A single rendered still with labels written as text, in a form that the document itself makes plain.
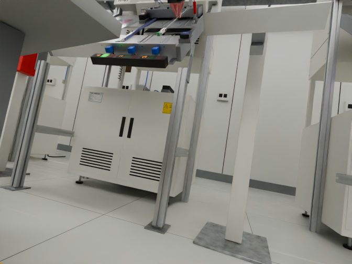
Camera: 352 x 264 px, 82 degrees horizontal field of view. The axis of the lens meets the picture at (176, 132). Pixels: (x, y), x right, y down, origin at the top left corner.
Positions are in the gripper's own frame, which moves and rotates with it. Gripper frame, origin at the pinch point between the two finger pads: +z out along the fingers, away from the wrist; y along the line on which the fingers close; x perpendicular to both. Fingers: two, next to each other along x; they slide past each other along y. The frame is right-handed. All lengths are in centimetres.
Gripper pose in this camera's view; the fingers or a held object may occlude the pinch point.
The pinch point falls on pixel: (178, 16)
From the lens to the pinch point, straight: 120.8
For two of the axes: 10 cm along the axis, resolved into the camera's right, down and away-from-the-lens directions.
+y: -9.5, -1.3, 2.7
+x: -2.9, 6.7, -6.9
